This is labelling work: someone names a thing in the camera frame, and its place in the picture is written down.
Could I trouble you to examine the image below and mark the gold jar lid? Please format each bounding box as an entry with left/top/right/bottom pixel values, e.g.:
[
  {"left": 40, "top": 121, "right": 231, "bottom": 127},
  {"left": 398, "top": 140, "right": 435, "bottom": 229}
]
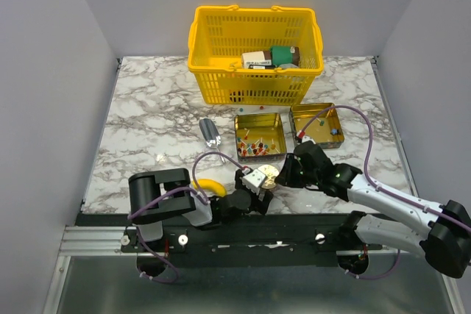
[{"left": 258, "top": 165, "right": 279, "bottom": 190}]

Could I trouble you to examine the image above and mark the gold tin lid half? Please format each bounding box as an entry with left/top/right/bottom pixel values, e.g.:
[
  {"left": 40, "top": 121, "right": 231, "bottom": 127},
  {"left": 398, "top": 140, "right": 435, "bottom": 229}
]
[{"left": 288, "top": 103, "right": 344, "bottom": 149}]

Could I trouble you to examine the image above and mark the candy tin box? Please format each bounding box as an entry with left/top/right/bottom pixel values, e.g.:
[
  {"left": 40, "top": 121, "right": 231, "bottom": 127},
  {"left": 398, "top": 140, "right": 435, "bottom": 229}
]
[{"left": 234, "top": 113, "right": 287, "bottom": 163}]

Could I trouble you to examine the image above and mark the shiny metal scoop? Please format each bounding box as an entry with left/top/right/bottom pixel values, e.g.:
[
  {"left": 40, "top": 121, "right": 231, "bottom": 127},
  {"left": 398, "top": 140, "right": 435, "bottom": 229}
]
[{"left": 199, "top": 118, "right": 222, "bottom": 152}]

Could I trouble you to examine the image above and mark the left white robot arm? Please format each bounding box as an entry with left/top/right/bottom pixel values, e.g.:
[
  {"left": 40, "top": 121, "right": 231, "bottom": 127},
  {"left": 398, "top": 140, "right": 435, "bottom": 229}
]
[{"left": 128, "top": 168, "right": 273, "bottom": 251}]

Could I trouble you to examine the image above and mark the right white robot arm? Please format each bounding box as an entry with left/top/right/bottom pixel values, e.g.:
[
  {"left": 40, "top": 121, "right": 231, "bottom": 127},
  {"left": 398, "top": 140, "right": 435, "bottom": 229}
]
[{"left": 275, "top": 141, "right": 470, "bottom": 279}]

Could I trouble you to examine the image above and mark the yellow banana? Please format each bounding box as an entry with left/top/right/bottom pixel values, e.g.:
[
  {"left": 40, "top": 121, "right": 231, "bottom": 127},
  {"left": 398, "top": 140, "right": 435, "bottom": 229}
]
[{"left": 197, "top": 179, "right": 227, "bottom": 197}]

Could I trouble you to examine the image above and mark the white and black box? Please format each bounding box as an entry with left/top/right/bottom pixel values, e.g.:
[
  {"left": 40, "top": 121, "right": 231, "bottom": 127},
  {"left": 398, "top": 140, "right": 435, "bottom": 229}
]
[{"left": 241, "top": 51, "right": 272, "bottom": 69}]

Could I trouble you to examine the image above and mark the green and brown bottle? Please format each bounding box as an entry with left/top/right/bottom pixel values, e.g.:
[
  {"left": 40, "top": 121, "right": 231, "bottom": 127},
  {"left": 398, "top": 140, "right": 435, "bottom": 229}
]
[{"left": 270, "top": 46, "right": 300, "bottom": 67}]

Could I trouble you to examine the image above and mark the yellow plastic shopping basket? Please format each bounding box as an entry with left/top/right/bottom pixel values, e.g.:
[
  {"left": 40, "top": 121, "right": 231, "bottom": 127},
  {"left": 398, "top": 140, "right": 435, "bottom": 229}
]
[{"left": 188, "top": 5, "right": 324, "bottom": 106}]

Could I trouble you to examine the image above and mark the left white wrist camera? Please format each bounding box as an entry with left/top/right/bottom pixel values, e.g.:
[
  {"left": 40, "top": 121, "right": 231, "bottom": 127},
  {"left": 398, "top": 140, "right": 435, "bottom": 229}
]
[{"left": 241, "top": 169, "right": 267, "bottom": 195}]

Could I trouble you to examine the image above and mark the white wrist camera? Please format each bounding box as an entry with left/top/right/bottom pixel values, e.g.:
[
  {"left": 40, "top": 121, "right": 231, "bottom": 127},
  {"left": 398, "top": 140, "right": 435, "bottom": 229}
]
[
  {"left": 241, "top": 169, "right": 267, "bottom": 195},
  {"left": 297, "top": 131, "right": 316, "bottom": 144}
]

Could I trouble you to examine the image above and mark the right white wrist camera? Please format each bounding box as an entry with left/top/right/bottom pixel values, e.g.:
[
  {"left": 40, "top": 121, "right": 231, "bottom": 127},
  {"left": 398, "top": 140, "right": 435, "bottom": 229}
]
[{"left": 297, "top": 131, "right": 316, "bottom": 144}]

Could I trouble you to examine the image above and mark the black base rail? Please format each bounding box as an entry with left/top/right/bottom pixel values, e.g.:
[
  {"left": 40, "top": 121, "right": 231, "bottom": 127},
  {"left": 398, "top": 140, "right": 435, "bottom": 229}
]
[{"left": 75, "top": 210, "right": 383, "bottom": 269}]

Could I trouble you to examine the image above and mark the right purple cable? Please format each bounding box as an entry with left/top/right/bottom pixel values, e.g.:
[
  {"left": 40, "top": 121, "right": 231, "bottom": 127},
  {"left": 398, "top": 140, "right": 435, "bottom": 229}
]
[{"left": 300, "top": 104, "right": 471, "bottom": 280}]

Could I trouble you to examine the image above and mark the aluminium frame rail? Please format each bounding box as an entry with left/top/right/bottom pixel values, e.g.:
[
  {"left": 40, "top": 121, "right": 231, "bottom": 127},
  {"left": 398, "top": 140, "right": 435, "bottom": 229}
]
[{"left": 58, "top": 224, "right": 452, "bottom": 256}]

